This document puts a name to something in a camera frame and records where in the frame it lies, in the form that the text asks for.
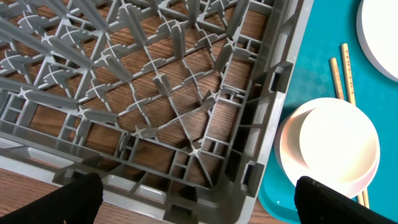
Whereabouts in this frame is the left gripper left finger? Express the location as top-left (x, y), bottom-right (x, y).
top-left (1, 172), bottom-right (103, 224)

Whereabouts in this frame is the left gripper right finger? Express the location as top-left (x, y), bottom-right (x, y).
top-left (294, 176), bottom-right (397, 224)

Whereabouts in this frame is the small pink plate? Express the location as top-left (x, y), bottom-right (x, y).
top-left (274, 98), bottom-right (380, 198)

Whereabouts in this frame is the white cup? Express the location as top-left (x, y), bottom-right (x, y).
top-left (298, 101), bottom-right (381, 184)

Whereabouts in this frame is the grey dishwasher rack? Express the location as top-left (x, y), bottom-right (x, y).
top-left (1, 0), bottom-right (313, 223)

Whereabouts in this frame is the wooden chopstick left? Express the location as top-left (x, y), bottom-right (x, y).
top-left (328, 57), bottom-right (366, 207)

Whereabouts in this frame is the wooden chopstick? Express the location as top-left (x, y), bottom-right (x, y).
top-left (340, 43), bottom-right (370, 208)
top-left (328, 57), bottom-right (366, 207)

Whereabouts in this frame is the wooden chopstick right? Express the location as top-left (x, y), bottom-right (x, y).
top-left (340, 43), bottom-right (370, 208)

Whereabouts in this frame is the teal plastic tray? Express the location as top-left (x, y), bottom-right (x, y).
top-left (257, 0), bottom-right (398, 224)

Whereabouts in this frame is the large white plate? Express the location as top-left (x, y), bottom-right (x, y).
top-left (356, 0), bottom-right (397, 82)

